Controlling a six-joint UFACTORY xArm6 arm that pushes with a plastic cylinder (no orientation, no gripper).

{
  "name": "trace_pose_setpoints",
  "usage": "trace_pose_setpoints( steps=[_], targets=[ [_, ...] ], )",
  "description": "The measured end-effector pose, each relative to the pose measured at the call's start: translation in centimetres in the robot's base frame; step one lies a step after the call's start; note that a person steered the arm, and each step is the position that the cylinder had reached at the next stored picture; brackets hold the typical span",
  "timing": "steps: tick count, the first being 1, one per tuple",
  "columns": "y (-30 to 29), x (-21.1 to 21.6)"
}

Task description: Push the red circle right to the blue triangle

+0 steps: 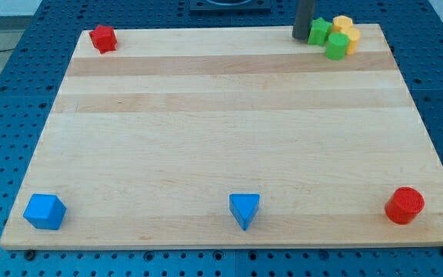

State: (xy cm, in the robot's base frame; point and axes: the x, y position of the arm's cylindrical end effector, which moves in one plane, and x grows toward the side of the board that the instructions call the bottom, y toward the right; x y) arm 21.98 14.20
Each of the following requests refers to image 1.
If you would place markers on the wooden board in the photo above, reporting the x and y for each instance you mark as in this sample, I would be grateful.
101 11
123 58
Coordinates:
144 145

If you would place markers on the green cylinder block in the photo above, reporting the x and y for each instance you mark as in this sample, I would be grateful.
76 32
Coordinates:
336 46

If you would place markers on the green star block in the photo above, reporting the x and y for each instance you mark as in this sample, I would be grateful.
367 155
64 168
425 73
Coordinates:
319 33

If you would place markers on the yellow cylinder block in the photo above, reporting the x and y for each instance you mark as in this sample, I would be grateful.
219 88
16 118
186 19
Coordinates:
354 36

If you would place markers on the blue cube block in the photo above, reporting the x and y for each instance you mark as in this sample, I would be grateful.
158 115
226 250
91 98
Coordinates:
45 211

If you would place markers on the red cylinder block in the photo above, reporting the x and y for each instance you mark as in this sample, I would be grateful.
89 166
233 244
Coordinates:
404 205

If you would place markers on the blue triangle block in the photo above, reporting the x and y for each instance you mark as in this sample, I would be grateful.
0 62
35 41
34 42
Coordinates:
244 208

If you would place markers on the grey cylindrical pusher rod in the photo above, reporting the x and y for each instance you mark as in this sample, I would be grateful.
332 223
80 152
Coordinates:
304 14

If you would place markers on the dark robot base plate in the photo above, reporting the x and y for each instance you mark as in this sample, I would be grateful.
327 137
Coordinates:
229 5

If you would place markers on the red star block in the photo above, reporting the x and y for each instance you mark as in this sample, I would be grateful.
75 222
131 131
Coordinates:
103 38

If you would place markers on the yellow hexagon block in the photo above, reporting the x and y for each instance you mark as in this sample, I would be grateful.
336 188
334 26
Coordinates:
340 22

